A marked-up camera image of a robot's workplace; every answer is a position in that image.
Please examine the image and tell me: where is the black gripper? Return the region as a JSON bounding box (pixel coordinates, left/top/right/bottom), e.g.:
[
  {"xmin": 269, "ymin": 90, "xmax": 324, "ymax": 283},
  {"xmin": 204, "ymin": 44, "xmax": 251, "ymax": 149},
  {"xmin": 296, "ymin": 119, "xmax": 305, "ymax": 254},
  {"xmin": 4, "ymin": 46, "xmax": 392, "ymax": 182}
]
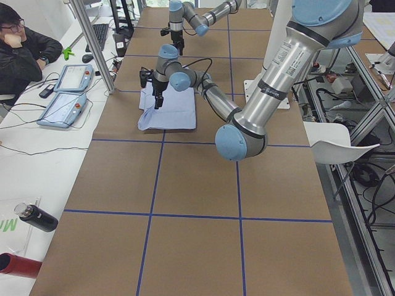
[
  {"xmin": 160, "ymin": 27, "xmax": 185, "ymax": 56},
  {"xmin": 139, "ymin": 67, "xmax": 168, "ymax": 110}
]

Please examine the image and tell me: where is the light blue striped shirt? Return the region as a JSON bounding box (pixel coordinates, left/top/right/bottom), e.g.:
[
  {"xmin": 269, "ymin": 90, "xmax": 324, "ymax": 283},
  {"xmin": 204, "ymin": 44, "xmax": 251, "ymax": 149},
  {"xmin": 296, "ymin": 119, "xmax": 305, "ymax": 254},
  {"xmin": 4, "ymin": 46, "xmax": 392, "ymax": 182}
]
[{"xmin": 138, "ymin": 83, "xmax": 196, "ymax": 131}]

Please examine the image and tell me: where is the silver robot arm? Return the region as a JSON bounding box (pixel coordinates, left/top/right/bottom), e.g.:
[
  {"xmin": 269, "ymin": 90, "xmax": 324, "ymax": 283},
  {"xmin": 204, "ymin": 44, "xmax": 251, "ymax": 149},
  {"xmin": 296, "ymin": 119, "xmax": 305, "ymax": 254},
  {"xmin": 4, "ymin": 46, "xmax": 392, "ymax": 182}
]
[
  {"xmin": 160, "ymin": 1, "xmax": 241, "ymax": 56},
  {"xmin": 139, "ymin": 1, "xmax": 364, "ymax": 161}
]

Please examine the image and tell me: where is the black keyboard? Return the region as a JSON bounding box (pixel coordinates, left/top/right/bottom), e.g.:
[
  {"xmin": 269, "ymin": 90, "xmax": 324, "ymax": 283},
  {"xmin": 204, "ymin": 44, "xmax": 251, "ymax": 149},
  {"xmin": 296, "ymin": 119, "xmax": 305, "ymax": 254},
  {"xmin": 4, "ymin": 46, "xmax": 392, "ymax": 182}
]
[{"xmin": 93, "ymin": 23, "xmax": 109, "ymax": 51}]

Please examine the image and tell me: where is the black computer mouse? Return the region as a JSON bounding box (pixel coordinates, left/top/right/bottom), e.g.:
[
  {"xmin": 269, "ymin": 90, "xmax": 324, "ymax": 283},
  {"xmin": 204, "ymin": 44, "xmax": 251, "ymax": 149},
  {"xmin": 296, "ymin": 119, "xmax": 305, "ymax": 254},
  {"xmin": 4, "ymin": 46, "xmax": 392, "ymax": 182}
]
[{"xmin": 81, "ymin": 54, "xmax": 94, "ymax": 64}]

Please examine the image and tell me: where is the far teach pendant tablet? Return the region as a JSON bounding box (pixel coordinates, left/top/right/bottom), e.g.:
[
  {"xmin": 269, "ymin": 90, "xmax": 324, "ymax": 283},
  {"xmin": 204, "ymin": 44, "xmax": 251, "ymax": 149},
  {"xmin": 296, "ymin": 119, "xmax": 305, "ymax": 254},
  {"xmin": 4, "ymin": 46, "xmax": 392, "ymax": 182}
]
[{"xmin": 54, "ymin": 64, "xmax": 94, "ymax": 93}]

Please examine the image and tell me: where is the teach pendant tablet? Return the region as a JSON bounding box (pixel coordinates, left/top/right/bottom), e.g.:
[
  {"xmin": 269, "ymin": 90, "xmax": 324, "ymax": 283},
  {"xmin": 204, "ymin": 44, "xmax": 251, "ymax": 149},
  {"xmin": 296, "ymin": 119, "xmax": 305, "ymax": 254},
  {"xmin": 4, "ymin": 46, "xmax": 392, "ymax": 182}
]
[
  {"xmin": 36, "ymin": 92, "xmax": 87, "ymax": 128},
  {"xmin": 54, "ymin": 64, "xmax": 94, "ymax": 93}
]

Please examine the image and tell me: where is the near teach pendant tablet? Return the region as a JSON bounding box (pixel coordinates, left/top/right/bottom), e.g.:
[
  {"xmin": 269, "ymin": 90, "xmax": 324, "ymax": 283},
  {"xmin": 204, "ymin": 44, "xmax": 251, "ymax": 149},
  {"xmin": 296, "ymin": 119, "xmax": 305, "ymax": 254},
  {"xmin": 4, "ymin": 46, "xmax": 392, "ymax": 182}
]
[{"xmin": 36, "ymin": 92, "xmax": 87, "ymax": 128}]

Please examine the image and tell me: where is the green plastic toy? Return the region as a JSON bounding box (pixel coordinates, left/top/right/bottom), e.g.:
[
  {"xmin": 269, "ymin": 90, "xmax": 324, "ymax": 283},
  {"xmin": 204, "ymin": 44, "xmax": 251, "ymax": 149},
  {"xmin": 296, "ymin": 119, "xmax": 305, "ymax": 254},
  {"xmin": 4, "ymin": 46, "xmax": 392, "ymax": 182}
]
[{"xmin": 62, "ymin": 47, "xmax": 75, "ymax": 60}]

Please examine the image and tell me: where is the small black phone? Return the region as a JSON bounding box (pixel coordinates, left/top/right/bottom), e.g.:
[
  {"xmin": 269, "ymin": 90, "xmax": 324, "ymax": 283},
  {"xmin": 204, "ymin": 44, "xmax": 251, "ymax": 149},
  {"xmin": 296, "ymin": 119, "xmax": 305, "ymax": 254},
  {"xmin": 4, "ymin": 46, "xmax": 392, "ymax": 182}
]
[{"xmin": 39, "ymin": 84, "xmax": 55, "ymax": 99}]

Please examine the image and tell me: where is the brown paper table cover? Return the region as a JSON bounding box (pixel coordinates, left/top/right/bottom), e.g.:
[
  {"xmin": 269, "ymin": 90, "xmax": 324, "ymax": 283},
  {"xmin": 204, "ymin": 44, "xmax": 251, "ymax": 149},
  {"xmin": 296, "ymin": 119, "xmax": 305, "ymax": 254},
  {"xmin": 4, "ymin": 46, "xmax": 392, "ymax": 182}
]
[{"xmin": 30, "ymin": 7, "xmax": 386, "ymax": 296}]

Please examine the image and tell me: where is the seated person black jacket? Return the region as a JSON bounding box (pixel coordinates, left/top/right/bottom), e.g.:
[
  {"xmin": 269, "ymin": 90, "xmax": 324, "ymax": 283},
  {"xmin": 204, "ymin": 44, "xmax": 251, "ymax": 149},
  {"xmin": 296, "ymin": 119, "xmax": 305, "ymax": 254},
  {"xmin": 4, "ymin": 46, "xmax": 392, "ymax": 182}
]
[{"xmin": 1, "ymin": 3, "xmax": 63, "ymax": 106}]

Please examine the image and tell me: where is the black water bottle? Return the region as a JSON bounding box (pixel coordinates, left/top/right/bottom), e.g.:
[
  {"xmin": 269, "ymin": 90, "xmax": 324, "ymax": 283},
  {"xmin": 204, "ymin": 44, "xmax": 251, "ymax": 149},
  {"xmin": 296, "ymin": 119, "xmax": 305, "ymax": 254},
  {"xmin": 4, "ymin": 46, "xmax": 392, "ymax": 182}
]
[{"xmin": 14, "ymin": 203, "xmax": 58, "ymax": 232}]

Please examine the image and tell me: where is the white curved chair seat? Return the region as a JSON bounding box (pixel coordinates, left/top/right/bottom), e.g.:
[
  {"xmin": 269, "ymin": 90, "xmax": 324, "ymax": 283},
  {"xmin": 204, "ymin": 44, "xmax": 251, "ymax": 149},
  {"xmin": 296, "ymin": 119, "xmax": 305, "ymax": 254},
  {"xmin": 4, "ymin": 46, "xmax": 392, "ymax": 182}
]
[{"xmin": 304, "ymin": 121, "xmax": 380, "ymax": 165}]

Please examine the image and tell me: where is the plastic bag green lettering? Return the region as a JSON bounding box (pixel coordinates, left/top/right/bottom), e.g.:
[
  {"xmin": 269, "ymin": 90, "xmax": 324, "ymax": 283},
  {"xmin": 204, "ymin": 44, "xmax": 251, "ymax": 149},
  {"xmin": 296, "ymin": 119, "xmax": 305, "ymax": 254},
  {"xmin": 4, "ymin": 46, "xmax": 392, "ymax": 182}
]
[{"xmin": 0, "ymin": 196, "xmax": 41, "ymax": 256}]

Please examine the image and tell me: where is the red cylinder bottle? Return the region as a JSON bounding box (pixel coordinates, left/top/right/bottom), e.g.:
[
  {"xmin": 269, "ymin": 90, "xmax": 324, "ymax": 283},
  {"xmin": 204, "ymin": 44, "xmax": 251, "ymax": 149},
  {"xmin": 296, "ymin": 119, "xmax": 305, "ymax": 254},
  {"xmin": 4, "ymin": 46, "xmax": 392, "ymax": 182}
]
[{"xmin": 1, "ymin": 253, "xmax": 42, "ymax": 279}]

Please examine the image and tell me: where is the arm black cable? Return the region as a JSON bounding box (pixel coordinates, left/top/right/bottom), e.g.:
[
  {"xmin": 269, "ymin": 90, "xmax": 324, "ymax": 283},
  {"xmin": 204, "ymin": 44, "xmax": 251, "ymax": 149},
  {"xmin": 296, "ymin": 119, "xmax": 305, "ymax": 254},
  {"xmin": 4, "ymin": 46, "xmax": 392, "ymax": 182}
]
[{"xmin": 181, "ymin": 57, "xmax": 217, "ymax": 93}]

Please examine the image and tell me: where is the black cable on table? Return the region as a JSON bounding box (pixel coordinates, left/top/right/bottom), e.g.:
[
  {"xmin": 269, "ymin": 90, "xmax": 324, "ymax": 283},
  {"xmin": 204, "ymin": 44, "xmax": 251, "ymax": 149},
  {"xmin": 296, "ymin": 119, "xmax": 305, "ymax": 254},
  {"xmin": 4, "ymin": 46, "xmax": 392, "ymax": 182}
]
[{"xmin": 0, "ymin": 98, "xmax": 94, "ymax": 156}]

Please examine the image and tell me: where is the aluminium frame post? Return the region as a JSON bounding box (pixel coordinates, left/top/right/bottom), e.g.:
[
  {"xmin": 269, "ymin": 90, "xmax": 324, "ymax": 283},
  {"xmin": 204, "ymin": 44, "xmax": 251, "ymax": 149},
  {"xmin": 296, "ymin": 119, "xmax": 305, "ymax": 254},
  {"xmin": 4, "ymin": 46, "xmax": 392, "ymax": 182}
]
[{"xmin": 69, "ymin": 0, "xmax": 115, "ymax": 94}]

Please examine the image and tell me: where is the white central pedestal column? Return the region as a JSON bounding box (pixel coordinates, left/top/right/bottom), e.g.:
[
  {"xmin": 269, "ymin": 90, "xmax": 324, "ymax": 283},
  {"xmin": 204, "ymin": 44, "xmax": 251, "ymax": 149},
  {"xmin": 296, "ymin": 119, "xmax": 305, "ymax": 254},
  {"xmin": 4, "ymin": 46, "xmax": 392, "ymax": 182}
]
[{"xmin": 243, "ymin": 0, "xmax": 293, "ymax": 110}]

